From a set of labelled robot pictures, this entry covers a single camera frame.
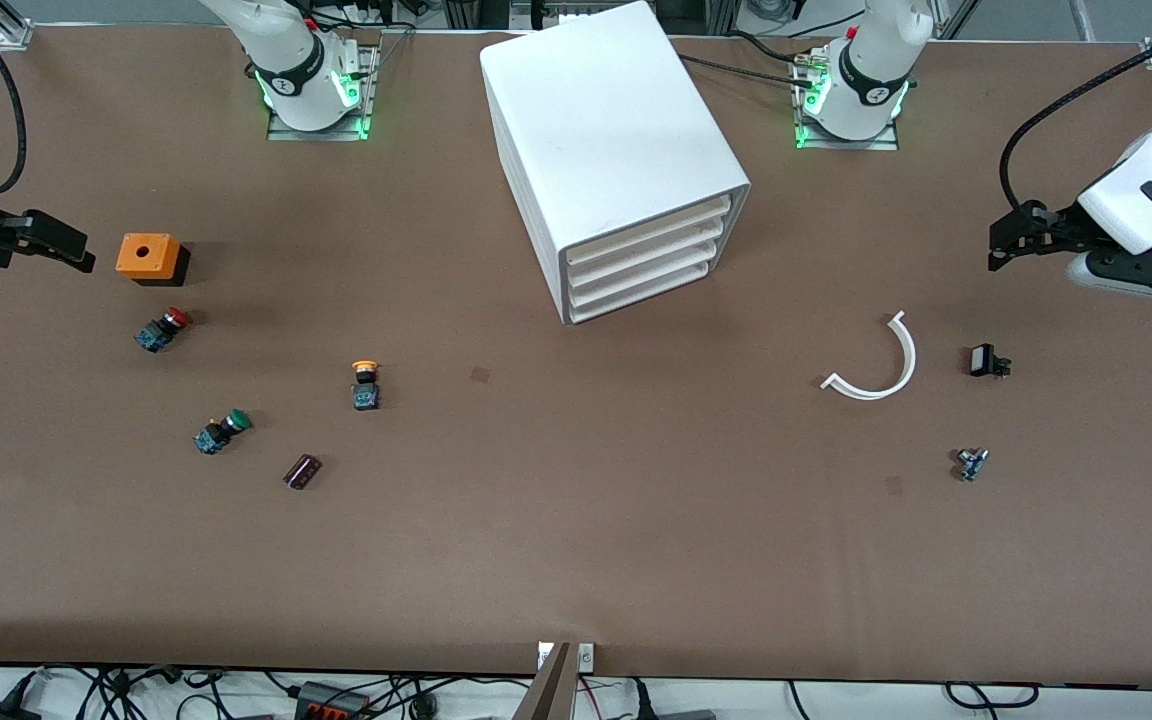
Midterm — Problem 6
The white plastic drawer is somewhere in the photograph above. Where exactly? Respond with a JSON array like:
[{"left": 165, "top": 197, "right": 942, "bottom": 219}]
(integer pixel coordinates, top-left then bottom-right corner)
[
  {"left": 572, "top": 258, "right": 715, "bottom": 324},
  {"left": 570, "top": 238, "right": 732, "bottom": 307},
  {"left": 567, "top": 216, "right": 735, "bottom": 289},
  {"left": 564, "top": 195, "right": 735, "bottom": 271}
]

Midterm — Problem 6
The red push button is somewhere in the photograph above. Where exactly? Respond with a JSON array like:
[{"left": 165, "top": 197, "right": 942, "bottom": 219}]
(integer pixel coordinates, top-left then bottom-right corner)
[{"left": 134, "top": 307, "right": 193, "bottom": 353}]

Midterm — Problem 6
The green push button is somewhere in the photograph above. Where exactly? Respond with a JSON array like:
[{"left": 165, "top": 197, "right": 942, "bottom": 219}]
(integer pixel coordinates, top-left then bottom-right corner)
[{"left": 194, "top": 408, "right": 253, "bottom": 456}]

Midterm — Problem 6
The white drawer cabinet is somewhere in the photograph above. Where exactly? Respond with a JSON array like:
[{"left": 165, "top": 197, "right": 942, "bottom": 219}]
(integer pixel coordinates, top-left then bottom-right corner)
[{"left": 479, "top": 0, "right": 752, "bottom": 326}]

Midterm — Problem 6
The orange box with hole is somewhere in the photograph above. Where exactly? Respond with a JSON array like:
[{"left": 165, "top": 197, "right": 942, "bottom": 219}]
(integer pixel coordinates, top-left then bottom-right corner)
[{"left": 116, "top": 233, "right": 191, "bottom": 288}]

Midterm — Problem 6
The black red power strip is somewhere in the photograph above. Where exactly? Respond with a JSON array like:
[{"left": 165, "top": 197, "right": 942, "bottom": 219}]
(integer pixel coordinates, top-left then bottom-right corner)
[{"left": 294, "top": 681, "right": 373, "bottom": 720}]

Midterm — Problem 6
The wooden strip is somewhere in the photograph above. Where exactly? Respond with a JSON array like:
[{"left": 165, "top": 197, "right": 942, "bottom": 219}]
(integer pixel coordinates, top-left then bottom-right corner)
[{"left": 514, "top": 643, "right": 577, "bottom": 720}]

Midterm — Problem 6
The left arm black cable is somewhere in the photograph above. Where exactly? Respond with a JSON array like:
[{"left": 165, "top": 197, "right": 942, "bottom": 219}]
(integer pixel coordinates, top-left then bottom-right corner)
[{"left": 998, "top": 30, "right": 1152, "bottom": 216}]

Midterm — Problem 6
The white curved bracket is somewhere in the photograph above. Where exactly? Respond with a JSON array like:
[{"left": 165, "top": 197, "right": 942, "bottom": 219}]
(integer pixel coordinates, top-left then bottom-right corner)
[{"left": 821, "top": 310, "right": 918, "bottom": 401}]

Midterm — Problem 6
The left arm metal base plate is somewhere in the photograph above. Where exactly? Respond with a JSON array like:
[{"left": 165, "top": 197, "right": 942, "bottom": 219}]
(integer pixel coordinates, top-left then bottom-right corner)
[{"left": 793, "top": 50, "right": 902, "bottom": 151}]

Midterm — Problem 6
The thin black table cable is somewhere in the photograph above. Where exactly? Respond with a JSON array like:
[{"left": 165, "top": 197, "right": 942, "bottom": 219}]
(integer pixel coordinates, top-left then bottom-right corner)
[{"left": 726, "top": 30, "right": 805, "bottom": 66}]

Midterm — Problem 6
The thick black table cable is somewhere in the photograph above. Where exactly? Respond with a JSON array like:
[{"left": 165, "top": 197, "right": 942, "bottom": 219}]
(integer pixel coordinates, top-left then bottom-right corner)
[{"left": 681, "top": 52, "right": 817, "bottom": 91}]

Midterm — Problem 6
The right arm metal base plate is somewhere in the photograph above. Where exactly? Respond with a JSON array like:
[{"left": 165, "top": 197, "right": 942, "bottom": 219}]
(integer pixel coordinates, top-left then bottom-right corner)
[{"left": 266, "top": 45, "right": 379, "bottom": 141}]

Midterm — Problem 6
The black cable loop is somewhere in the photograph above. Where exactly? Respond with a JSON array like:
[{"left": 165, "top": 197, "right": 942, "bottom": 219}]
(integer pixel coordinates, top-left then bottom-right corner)
[{"left": 944, "top": 681, "right": 1040, "bottom": 710}]

